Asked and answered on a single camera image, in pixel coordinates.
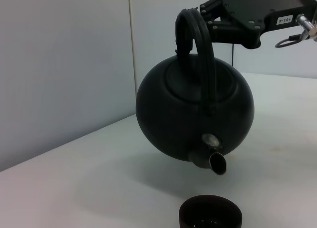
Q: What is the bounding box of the right gripper metal plug cable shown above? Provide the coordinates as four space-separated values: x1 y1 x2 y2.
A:
275 12 317 49

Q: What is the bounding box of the small dark teacup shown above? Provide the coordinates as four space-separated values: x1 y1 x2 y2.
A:
178 194 243 228

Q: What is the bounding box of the black round teapot with handle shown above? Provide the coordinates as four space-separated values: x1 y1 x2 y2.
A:
135 7 256 177

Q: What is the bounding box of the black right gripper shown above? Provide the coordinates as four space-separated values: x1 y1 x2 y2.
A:
199 0 308 50

